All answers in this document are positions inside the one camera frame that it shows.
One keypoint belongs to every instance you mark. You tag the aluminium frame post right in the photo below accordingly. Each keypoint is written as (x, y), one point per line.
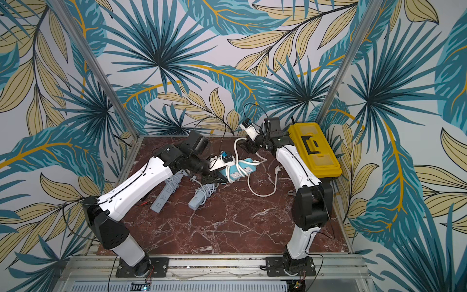
(360, 35)

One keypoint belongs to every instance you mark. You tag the teal power strip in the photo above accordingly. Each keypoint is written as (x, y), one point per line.
(235, 171)

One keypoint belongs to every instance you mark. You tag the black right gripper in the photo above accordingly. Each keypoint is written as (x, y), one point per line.
(252, 145)

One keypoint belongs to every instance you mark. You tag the aluminium frame post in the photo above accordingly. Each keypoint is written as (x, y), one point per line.
(360, 35)
(65, 16)

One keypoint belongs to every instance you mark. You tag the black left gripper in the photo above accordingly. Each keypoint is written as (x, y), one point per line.
(213, 176)

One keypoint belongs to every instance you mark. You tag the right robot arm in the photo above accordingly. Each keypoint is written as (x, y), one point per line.
(324, 194)

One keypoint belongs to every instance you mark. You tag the aluminium frame post left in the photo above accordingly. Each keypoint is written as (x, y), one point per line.
(65, 16)

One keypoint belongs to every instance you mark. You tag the yellow black toolbox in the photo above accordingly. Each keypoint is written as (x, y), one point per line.
(314, 149)

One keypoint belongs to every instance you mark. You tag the short grey power strip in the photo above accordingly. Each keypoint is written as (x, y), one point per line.
(201, 195)

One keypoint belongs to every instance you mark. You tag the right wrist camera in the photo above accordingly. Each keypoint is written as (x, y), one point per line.
(249, 128)

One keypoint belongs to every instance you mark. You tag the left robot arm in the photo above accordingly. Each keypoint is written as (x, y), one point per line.
(104, 214)

